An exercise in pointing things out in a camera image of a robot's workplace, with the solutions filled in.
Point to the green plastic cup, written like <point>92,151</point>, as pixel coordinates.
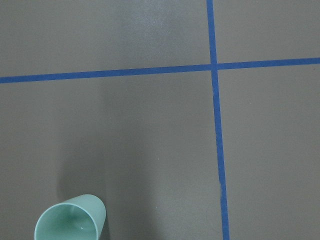
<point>79,218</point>

